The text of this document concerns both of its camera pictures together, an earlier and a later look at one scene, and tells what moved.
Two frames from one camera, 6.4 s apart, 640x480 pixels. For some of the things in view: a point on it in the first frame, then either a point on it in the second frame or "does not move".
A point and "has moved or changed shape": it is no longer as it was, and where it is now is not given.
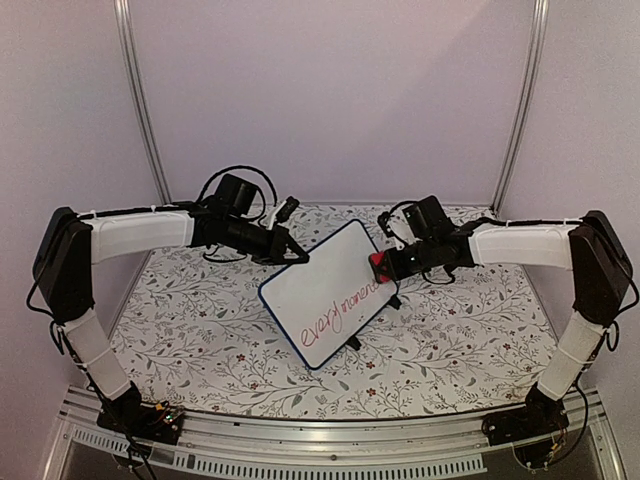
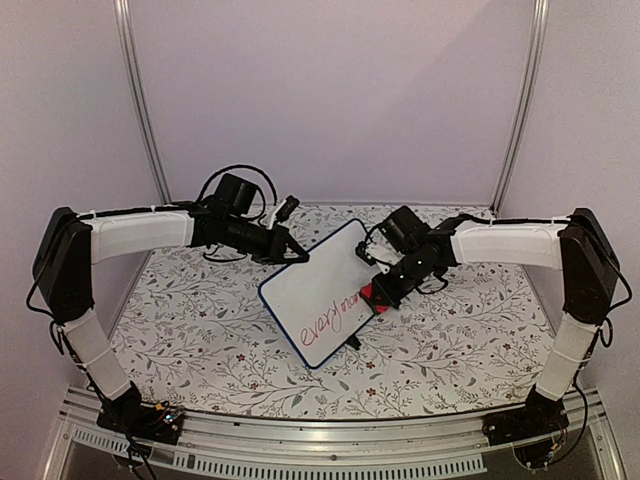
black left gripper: x=278 y=248 does not move
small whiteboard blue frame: x=327 y=297 does not move
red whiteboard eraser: x=379 y=264 has moved or changed shape
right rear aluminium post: x=540 y=14 does not move
